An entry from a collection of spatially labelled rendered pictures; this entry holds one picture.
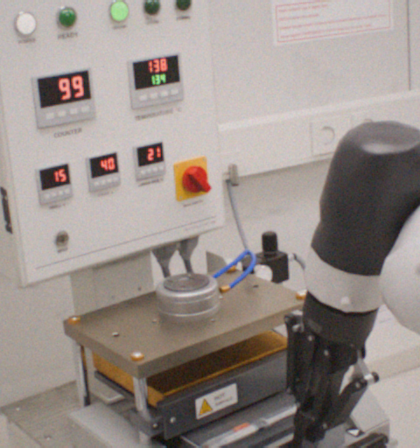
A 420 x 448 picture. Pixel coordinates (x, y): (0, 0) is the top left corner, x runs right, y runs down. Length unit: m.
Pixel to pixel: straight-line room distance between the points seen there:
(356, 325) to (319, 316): 0.04
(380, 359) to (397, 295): 0.98
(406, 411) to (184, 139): 0.66
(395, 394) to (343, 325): 0.82
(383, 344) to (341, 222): 0.98
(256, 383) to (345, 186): 0.39
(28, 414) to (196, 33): 0.59
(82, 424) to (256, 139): 0.81
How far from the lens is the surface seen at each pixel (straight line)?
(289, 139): 1.85
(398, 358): 1.79
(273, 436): 1.13
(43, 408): 1.39
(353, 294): 0.89
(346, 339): 0.94
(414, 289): 0.77
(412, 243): 0.78
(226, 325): 1.14
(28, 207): 1.19
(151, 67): 1.25
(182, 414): 1.11
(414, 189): 0.85
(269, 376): 1.18
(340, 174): 0.84
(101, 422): 1.19
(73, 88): 1.19
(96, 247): 1.25
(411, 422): 1.65
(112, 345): 1.12
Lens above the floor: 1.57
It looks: 17 degrees down
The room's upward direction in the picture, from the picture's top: 5 degrees counter-clockwise
